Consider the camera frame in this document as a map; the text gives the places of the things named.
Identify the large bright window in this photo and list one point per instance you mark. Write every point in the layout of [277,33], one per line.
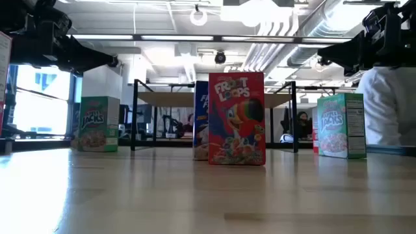
[39,113]

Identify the blue low platform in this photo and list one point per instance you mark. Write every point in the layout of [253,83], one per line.
[386,150]

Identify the person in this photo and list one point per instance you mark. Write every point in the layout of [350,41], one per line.
[304,125]
[189,125]
[386,107]

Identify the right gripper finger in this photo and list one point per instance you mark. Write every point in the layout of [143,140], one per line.
[354,58]
[351,44]

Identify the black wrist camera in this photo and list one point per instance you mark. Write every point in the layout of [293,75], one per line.
[52,19]
[380,19]

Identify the background black robot arm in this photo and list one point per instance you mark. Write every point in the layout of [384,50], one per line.
[171,123]

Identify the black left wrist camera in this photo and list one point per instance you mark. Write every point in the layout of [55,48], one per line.
[52,19]

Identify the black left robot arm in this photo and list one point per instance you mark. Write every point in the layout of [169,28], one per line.
[13,16]

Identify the black computer monitor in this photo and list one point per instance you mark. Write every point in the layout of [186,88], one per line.
[145,113]

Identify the black ceiling spotlight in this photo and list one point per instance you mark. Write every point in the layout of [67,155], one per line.
[114,61]
[220,58]
[323,62]

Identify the wooden shelf black metal legs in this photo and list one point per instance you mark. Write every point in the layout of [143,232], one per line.
[169,99]

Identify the green Apple Jacks cereal box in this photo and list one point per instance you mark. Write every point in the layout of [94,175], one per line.
[97,123]
[338,126]

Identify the bright ceiling light panel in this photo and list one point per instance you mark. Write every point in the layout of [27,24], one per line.
[256,13]

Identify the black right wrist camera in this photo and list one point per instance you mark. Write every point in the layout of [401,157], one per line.
[380,19]

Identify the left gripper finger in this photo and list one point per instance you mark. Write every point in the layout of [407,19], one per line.
[84,61]
[84,52]

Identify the silver ventilation duct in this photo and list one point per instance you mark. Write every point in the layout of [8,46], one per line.
[312,31]

